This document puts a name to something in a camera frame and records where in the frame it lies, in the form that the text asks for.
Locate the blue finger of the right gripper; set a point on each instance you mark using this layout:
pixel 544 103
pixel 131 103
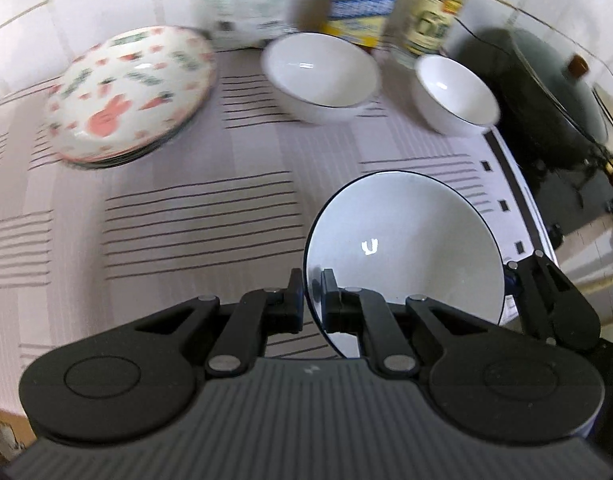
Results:
pixel 550 307

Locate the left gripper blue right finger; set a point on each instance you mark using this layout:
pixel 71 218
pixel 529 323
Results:
pixel 366 315

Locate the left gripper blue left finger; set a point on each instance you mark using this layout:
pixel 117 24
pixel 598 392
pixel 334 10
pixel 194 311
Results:
pixel 259 315

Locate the white ribbed bowl front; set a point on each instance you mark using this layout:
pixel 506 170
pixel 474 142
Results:
pixel 401 233

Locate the white ribbed bowl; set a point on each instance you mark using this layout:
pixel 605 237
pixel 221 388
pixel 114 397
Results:
pixel 320 79
pixel 401 233
pixel 453 100

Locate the rabbit carrot pattern plate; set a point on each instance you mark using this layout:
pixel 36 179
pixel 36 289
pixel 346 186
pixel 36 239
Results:
pixel 129 92

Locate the black gas stove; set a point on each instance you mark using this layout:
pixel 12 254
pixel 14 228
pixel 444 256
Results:
pixel 567 199

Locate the striped white tablecloth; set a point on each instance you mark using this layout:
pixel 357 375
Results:
pixel 222 208

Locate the black wok with glass lid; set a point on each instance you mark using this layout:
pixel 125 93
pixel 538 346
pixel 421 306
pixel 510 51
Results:
pixel 549 117

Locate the vinegar bottle yellow cap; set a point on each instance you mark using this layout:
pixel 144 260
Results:
pixel 425 29

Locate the white salt bag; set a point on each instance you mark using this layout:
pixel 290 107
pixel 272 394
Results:
pixel 241 24

